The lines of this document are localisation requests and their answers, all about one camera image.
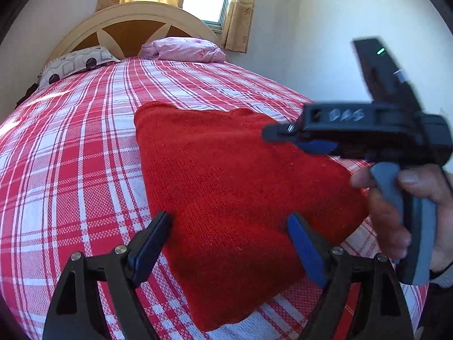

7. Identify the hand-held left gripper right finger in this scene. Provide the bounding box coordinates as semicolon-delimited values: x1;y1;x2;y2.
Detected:
287;213;414;340

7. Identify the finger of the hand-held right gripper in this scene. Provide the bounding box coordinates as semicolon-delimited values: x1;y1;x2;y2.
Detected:
293;140;338;156
262;122;305;143

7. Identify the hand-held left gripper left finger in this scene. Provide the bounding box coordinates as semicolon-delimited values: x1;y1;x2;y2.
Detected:
42;212;173;340

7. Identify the red knitted sweater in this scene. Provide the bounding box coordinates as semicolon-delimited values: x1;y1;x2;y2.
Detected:
134;101;372;332

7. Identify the person's right hand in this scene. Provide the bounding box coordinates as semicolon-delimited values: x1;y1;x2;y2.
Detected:
350;165;453;280

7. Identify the pink pillow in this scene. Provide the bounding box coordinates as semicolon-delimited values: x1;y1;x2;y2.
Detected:
138;37;227;63

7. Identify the red white plaid bedsheet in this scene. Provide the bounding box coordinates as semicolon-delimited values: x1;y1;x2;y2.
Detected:
0;57;430;340

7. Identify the cream wooden headboard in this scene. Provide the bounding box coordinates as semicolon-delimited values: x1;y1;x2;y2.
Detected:
48;2;222;64

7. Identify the dark cloth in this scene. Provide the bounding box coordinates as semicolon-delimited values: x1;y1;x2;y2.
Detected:
14;82;40;110

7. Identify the grey patterned pillow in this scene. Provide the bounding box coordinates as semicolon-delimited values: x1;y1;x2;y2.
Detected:
37;45;121;91

